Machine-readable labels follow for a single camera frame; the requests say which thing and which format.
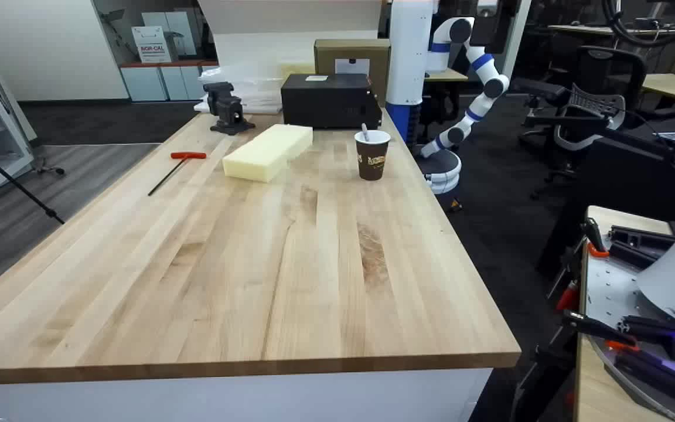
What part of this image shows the brown paper coffee cup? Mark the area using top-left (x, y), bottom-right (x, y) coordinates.
top-left (353, 128), bottom-right (394, 182)

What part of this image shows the yellow foam block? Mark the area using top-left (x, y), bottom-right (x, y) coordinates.
top-left (221, 121), bottom-right (316, 184)

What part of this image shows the black rectangular box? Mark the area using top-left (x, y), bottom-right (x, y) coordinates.
top-left (280, 73), bottom-right (385, 130)

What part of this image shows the black bench vise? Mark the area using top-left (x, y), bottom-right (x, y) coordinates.
top-left (200, 79), bottom-right (258, 138)

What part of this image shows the brown cardboard box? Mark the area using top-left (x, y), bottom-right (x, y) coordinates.
top-left (313, 38), bottom-right (394, 106)

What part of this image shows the white and blue pillar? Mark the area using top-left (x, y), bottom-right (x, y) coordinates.
top-left (385, 0), bottom-right (438, 146)

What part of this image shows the white printed sign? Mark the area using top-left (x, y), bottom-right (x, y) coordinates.
top-left (130, 23), bottom-right (175, 66)

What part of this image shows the black mesh office chair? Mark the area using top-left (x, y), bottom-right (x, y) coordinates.
top-left (519, 41), bottom-right (653, 188)

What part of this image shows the wooden side table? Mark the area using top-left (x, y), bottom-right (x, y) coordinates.
top-left (573, 203), bottom-right (675, 422)

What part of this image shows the black tripod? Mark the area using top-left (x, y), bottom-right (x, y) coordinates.
top-left (0, 130), bottom-right (68, 302)

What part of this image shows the red handled hex wrench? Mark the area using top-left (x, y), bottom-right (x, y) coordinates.
top-left (146, 149), bottom-right (209, 198)

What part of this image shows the black orange handled tool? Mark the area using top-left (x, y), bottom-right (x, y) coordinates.
top-left (560, 309), bottom-right (675, 366)

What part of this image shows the black hanging cable loop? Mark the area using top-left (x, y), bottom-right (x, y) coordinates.
top-left (601, 0), bottom-right (675, 48)

